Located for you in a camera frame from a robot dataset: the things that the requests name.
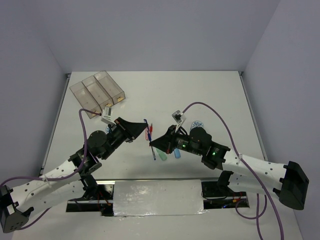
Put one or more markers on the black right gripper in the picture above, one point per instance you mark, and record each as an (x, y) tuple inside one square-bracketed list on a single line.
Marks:
[(166, 143)]

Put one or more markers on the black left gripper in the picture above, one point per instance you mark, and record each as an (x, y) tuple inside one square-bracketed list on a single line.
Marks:
[(128, 128)]

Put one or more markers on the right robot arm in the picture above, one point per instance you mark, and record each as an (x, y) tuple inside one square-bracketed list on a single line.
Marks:
[(240, 173)]

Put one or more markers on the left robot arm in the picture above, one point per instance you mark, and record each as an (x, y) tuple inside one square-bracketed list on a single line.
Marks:
[(71, 180)]

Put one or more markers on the green correction tape case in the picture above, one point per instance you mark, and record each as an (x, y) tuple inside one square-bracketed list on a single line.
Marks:
[(161, 154)]

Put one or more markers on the blue correction tape case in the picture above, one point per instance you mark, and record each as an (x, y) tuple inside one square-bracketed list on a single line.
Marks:
[(177, 153)]

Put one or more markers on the blue ink jar left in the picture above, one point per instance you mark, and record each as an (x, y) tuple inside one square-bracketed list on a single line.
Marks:
[(108, 128)]

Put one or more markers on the blue ink jar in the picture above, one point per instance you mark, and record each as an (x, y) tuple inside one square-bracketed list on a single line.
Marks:
[(108, 128), (196, 124)]

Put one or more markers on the blue ink jar right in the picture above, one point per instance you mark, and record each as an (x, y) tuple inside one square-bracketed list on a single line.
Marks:
[(196, 124)]

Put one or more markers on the silver tape sheet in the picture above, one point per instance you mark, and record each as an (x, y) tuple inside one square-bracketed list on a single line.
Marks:
[(158, 198)]

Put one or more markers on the clear three-compartment organizer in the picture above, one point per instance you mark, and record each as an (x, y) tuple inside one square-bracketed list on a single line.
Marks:
[(97, 92)]

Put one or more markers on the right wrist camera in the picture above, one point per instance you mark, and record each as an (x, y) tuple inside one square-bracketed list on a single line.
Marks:
[(179, 118)]

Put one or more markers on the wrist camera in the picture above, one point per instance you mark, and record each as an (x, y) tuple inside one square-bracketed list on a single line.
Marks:
[(106, 115), (179, 118)]

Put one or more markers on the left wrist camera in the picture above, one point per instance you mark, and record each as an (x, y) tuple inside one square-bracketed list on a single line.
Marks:
[(106, 115)]

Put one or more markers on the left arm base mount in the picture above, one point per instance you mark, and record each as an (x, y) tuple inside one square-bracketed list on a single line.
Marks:
[(98, 197)]

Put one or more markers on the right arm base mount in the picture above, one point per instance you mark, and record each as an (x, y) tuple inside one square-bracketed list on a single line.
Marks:
[(216, 194)]

